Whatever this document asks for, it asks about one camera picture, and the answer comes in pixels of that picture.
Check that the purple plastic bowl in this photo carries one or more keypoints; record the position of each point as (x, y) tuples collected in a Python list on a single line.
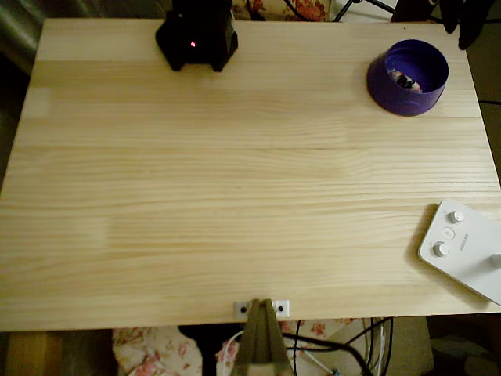
[(391, 100)]

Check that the pink white candy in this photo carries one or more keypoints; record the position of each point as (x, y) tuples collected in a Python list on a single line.
[(407, 82)]

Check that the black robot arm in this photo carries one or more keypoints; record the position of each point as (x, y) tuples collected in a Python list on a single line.
[(195, 31)]

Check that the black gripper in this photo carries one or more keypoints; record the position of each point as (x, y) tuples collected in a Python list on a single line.
[(466, 33)]

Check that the white lamp base with knobs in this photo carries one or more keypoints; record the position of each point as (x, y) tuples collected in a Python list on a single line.
[(462, 250)]

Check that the floral pink fabric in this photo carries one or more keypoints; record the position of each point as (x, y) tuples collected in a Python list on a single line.
[(156, 352), (309, 8)]

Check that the black device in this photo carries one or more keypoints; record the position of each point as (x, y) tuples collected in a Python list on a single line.
[(409, 9)]

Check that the white metal mounting bracket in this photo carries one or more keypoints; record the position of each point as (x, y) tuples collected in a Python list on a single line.
[(282, 308)]

